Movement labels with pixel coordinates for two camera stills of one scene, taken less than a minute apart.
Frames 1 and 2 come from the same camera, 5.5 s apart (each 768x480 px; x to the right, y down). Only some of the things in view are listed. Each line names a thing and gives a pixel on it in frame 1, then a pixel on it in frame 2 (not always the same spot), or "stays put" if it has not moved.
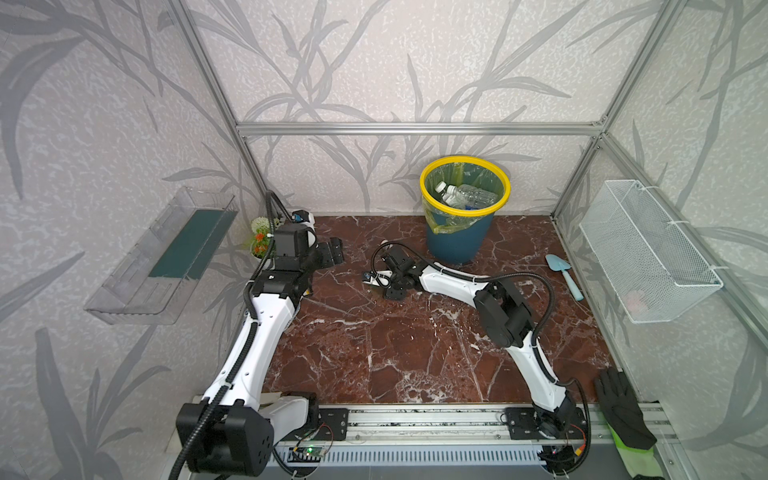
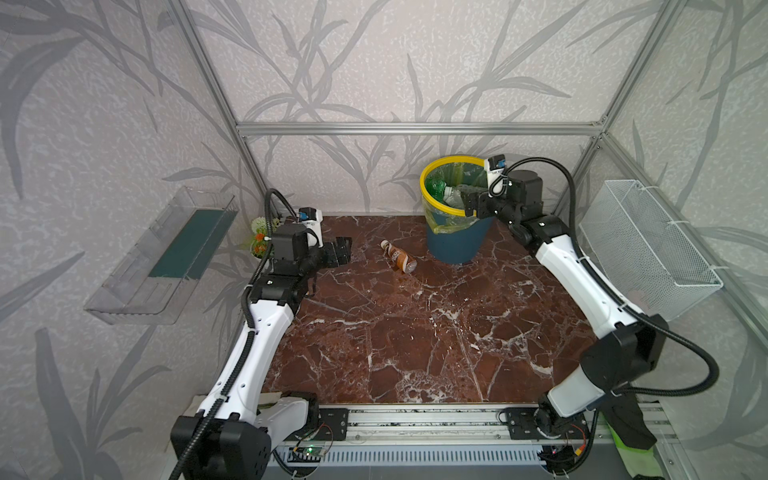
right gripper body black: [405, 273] to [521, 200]
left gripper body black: [334, 251] stays put
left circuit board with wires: [312, 446] stays put
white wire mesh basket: [651, 266] stays put
